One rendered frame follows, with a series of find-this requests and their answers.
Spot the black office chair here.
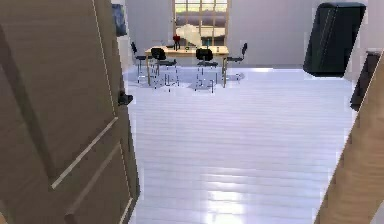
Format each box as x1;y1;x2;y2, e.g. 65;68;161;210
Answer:
130;41;150;84
226;42;249;82
194;48;219;94
150;47;180;93

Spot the wooden dining table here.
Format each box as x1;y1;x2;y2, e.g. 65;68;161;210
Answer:
144;45;230;89

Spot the black door handle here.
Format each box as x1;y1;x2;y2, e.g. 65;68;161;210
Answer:
118;90;134;107

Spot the dark brown cabinet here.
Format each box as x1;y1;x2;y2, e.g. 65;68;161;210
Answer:
349;49;383;112

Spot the brown wooden room door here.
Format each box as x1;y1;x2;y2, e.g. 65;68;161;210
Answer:
0;0;141;224

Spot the wooden framed window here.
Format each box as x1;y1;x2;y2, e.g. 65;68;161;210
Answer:
172;0;232;47

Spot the blue framed wall picture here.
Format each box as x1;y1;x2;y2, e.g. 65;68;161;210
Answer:
111;3;128;38

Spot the light wooden door frame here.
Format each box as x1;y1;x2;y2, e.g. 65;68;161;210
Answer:
313;49;384;224

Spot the red vase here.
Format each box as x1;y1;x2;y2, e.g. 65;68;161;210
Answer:
172;34;182;52

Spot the white cloth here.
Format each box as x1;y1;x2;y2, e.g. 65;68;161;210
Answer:
175;23;204;48

